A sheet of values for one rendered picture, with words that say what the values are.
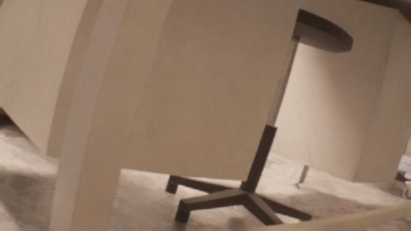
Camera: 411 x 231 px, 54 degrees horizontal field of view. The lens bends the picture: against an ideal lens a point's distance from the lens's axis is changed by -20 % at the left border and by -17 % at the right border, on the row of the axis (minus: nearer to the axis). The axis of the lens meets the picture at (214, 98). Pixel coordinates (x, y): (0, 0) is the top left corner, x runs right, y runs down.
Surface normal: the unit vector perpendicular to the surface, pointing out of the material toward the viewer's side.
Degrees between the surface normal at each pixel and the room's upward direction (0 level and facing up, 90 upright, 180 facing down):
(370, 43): 90
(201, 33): 90
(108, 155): 90
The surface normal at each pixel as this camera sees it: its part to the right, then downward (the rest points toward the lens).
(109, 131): 0.68, 0.25
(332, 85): -0.67, -0.18
